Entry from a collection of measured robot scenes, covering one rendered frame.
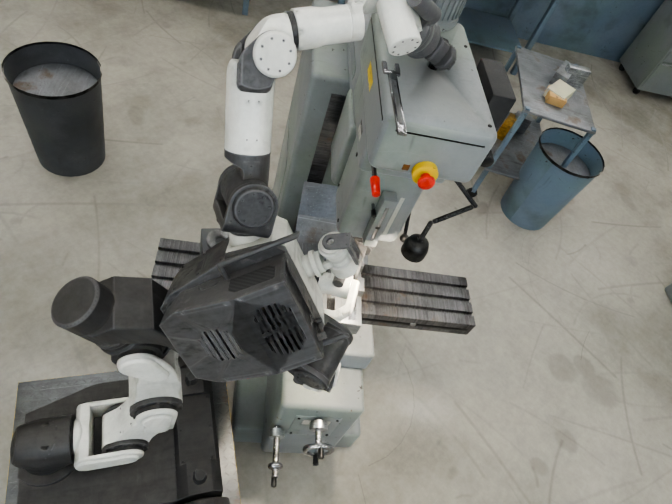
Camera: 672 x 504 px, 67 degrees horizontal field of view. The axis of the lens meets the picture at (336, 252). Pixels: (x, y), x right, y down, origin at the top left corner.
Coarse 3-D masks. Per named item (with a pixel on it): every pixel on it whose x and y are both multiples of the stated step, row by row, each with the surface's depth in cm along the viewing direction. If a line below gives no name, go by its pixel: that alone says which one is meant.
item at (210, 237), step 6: (204, 228) 173; (210, 228) 174; (216, 228) 174; (204, 234) 171; (210, 234) 170; (216, 234) 171; (222, 234) 172; (228, 234) 172; (204, 240) 170; (210, 240) 169; (216, 240) 171; (222, 240) 172; (204, 246) 169; (210, 246) 168
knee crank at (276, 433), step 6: (276, 426) 199; (270, 432) 197; (276, 432) 196; (282, 432) 197; (270, 438) 198; (276, 438) 196; (282, 438) 198; (276, 444) 195; (276, 450) 194; (276, 456) 192; (276, 462) 190; (270, 468) 190; (276, 468) 190; (276, 474) 189; (276, 480) 190
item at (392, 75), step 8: (384, 64) 114; (384, 72) 112; (392, 72) 113; (392, 80) 111; (392, 88) 109; (392, 96) 107; (392, 104) 106; (400, 104) 106; (400, 112) 105; (400, 120) 103; (400, 128) 101
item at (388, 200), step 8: (384, 192) 140; (392, 192) 141; (384, 200) 138; (392, 200) 139; (376, 208) 145; (384, 208) 141; (392, 208) 141; (376, 216) 144; (384, 216) 144; (368, 224) 151; (376, 224) 147; (384, 224) 147; (368, 232) 150; (376, 232) 150; (368, 240) 152; (376, 240) 153
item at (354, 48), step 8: (368, 16) 153; (368, 24) 150; (352, 48) 163; (360, 48) 152; (352, 56) 161; (352, 64) 160; (360, 64) 149; (352, 72) 158; (352, 80) 158; (352, 88) 156; (352, 96) 154
